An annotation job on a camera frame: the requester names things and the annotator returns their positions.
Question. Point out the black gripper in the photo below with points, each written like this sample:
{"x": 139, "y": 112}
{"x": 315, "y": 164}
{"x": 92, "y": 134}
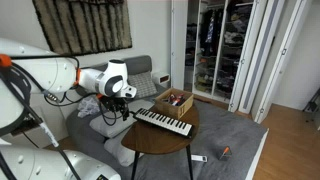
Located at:
{"x": 114, "y": 104}

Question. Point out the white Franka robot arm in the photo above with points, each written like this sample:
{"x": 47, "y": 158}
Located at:
{"x": 53, "y": 73}

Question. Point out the black white keyboard melodica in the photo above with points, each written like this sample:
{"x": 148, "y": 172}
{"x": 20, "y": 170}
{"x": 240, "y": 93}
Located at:
{"x": 166, "y": 122}

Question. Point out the light grey pillow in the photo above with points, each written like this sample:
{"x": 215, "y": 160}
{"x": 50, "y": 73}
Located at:
{"x": 121, "y": 150}
{"x": 110, "y": 126}

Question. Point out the grey checked pillow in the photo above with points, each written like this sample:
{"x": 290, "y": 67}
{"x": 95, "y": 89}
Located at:
{"x": 143, "y": 84}

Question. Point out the round wooden table black legs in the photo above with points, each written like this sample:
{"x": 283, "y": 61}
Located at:
{"x": 156, "y": 137}

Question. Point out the red black items in box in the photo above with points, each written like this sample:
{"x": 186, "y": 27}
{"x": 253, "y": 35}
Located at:
{"x": 176, "y": 99}

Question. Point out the grey upholstered headboard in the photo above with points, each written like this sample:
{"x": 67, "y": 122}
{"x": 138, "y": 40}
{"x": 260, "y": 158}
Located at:
{"x": 138, "y": 63}

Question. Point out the brown cardboard box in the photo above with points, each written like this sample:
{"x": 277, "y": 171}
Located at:
{"x": 180, "y": 108}

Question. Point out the white remote control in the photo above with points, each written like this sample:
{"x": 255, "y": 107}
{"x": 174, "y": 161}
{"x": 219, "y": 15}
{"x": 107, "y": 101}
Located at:
{"x": 199, "y": 158}

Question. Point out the white wardrobe door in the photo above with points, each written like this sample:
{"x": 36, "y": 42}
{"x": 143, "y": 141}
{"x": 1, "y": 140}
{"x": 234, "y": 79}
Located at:
{"x": 179, "y": 43}

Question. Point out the small dark wedge object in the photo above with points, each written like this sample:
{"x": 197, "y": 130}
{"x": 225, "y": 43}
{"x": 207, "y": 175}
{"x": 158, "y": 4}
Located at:
{"x": 225, "y": 154}

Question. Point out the open wardrobe with clothes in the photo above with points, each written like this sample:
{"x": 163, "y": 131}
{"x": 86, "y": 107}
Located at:
{"x": 220, "y": 46}

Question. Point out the white folding door panel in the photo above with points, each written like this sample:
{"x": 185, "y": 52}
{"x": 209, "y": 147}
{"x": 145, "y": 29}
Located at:
{"x": 253, "y": 56}
{"x": 283, "y": 60}

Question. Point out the black stand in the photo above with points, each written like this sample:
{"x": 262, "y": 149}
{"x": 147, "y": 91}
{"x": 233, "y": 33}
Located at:
{"x": 313, "y": 106}

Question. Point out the brown striped wall rug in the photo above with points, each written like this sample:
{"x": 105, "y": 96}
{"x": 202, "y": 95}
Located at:
{"x": 83, "y": 25}

